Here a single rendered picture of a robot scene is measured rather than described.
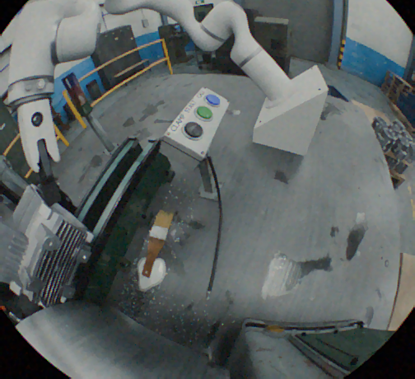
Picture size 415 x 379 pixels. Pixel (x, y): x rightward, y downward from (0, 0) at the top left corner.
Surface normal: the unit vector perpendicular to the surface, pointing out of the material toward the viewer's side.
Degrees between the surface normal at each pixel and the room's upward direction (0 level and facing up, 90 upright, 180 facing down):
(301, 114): 90
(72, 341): 58
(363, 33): 90
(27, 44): 77
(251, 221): 0
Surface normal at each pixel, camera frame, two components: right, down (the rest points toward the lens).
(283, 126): -0.43, 0.75
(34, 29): 0.74, 0.31
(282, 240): -0.13, -0.61
